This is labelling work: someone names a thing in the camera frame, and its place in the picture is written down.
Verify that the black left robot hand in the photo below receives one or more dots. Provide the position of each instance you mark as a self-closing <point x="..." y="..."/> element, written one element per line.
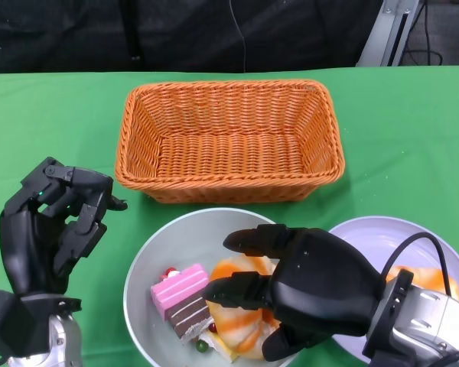
<point x="23" y="248"/>

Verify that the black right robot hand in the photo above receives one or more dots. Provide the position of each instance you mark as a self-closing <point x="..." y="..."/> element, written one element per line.
<point x="321" y="286"/>

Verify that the yellow cake slice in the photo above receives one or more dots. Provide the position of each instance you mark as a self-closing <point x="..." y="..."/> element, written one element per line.
<point x="222" y="348"/>

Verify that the chocolate cake slice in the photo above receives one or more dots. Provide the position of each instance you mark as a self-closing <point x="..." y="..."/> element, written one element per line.
<point x="187" y="315"/>

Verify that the pink cake slice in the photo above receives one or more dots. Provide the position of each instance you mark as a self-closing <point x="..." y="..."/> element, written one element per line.
<point x="180" y="288"/>

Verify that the grey-green round bowl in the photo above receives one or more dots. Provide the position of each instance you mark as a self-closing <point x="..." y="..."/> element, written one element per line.
<point x="183" y="244"/>

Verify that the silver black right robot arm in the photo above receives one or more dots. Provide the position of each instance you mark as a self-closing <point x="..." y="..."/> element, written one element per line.
<point x="424" y="317"/>

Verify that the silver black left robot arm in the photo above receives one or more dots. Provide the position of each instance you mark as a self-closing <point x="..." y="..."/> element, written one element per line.
<point x="61" y="336"/>

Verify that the lavender round plate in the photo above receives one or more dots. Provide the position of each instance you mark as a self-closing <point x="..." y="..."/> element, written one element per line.
<point x="367" y="237"/>

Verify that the orange wicker basket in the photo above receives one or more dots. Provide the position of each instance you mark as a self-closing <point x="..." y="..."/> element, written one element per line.
<point x="214" y="153"/>

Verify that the green tablecloth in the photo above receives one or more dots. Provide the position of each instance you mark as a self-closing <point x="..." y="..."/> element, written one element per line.
<point x="42" y="126"/>

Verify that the black backdrop curtain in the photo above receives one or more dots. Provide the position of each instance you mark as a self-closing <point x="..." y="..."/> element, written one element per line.
<point x="61" y="38"/>

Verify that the black backdrop stand pole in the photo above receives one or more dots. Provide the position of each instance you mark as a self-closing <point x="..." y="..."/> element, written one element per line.
<point x="134" y="30"/>

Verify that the aluminium frame post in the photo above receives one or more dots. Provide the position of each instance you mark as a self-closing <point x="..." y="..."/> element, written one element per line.
<point x="382" y="38"/>

